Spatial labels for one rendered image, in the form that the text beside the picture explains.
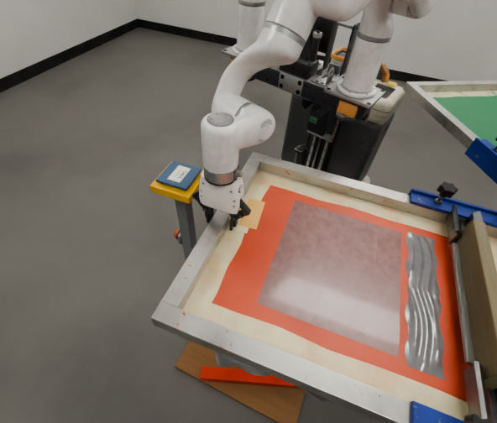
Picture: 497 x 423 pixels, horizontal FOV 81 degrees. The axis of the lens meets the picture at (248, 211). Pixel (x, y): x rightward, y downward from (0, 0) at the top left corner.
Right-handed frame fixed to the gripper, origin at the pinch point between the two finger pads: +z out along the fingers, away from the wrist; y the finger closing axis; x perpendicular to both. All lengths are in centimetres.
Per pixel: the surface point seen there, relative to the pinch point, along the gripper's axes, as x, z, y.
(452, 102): -107, 3, -67
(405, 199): -27, -1, -45
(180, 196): -5.5, 3.3, 15.2
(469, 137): -72, -1, -68
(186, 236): -10.0, 29.4, 18.6
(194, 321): 26.8, -1.0, -6.2
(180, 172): -12.6, 1.1, 19.2
